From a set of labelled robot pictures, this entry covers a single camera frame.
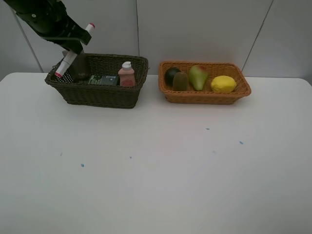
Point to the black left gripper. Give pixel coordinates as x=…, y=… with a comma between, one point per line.
x=66, y=33

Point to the white marker red caps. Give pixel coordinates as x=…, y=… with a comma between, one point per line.
x=71, y=56

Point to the translucent pink plastic cup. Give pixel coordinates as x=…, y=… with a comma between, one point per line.
x=79, y=68

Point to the dark green square bottle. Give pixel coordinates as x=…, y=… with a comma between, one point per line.
x=108, y=80

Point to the pink bottle white cap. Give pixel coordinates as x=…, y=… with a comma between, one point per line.
x=127, y=75

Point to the dark purple mangosteen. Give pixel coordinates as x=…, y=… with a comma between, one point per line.
x=170, y=74

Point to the brown kiwi fruit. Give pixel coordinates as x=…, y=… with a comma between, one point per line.
x=180, y=82

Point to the green red pear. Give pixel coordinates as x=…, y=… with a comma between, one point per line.
x=198, y=75

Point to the yellow lemon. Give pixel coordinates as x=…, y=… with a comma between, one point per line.
x=223, y=84

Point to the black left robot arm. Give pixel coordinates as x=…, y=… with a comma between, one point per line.
x=55, y=9

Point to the dark brown wicker basket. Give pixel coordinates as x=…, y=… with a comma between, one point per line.
x=108, y=96

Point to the orange wicker basket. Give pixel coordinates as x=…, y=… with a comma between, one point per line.
x=206, y=96

